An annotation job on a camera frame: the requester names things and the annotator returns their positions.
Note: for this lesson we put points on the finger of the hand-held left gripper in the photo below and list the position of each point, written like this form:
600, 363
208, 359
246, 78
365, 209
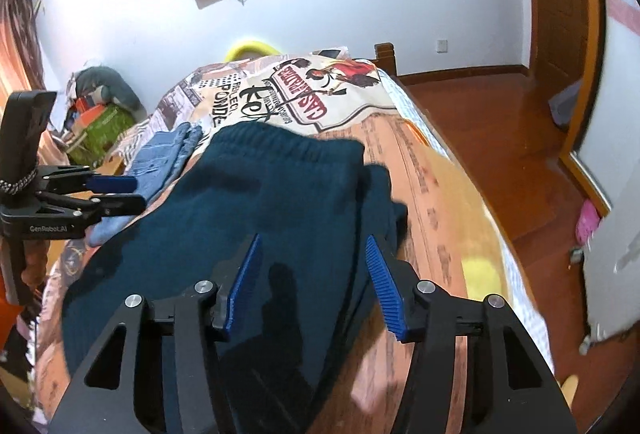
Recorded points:
112, 183
120, 204

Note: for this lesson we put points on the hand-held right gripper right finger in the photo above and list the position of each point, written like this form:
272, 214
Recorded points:
387, 289

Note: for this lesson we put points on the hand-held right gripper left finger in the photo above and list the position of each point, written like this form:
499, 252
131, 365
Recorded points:
245, 284

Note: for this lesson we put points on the dark teal knit pants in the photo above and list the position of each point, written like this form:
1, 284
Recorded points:
280, 194

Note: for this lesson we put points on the person's left hand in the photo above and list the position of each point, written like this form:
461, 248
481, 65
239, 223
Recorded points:
35, 264

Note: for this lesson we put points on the green patterned box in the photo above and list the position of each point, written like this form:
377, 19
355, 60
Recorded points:
100, 134

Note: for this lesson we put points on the blue denim jeans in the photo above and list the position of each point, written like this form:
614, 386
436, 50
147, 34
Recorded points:
160, 154

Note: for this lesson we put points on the orange box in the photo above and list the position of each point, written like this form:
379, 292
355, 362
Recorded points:
87, 109

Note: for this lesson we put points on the grey plush cushion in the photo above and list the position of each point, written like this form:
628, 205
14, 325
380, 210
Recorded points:
107, 84

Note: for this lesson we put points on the printed blanket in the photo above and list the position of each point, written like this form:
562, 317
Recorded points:
440, 194

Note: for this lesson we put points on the reddish striped curtain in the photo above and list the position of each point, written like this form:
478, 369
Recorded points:
22, 44

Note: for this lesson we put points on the yellow round object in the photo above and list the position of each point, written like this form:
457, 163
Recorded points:
250, 48

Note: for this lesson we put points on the pink slipper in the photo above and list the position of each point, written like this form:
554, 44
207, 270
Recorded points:
587, 224

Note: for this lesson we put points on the grey bag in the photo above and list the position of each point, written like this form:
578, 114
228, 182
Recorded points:
565, 104

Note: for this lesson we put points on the white door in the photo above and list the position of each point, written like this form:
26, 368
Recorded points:
620, 139

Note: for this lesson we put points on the wooden bed post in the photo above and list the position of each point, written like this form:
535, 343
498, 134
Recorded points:
386, 59

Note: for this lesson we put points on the white wall socket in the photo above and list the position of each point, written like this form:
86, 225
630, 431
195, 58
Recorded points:
442, 46

